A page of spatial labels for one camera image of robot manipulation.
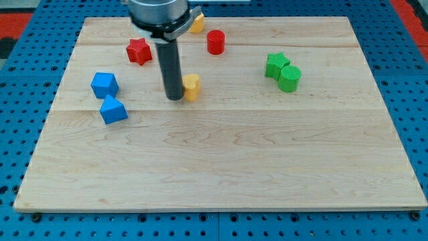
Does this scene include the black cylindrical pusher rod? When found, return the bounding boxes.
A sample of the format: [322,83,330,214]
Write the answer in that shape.
[156,39,184,100]

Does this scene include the green star block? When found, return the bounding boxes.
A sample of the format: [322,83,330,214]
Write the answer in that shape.
[265,52,291,80]

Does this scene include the red star block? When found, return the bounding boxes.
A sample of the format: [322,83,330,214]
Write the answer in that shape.
[126,38,153,66]

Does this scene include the red cylinder block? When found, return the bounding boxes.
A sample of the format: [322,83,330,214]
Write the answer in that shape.
[207,29,225,55]

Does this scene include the wooden board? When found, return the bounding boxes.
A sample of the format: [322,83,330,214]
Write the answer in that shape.
[14,17,427,213]

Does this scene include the yellow block at back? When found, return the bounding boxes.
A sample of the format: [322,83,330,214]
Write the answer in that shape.
[188,13,205,33]

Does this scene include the blue triangular block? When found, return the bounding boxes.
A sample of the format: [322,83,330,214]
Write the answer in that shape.
[100,95,128,125]

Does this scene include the green cylinder block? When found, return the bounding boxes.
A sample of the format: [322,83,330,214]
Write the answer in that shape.
[278,66,302,92]

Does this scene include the blue cube block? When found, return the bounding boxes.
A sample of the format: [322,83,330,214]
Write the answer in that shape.
[91,72,119,99]

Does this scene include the yellow heart block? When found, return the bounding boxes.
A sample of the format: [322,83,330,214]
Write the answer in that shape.
[183,74,201,102]

